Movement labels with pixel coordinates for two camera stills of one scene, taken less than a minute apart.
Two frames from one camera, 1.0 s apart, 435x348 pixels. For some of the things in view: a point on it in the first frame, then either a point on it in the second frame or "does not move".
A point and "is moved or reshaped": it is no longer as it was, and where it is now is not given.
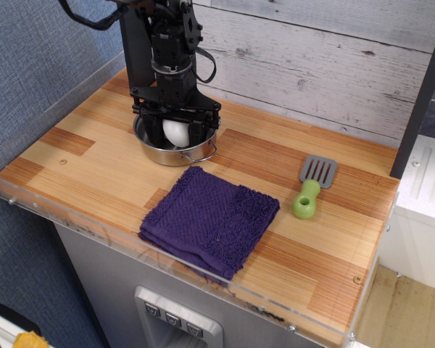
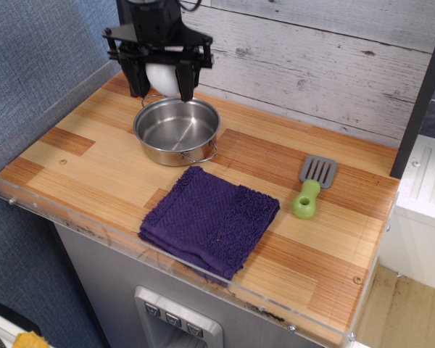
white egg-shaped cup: (177, 132) is moved or reshaped
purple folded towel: (209, 221) does not move
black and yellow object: (6, 328) does not move
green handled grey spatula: (317, 172) does not move
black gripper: (175, 93) → (156, 30)
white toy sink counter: (415, 241) does not move
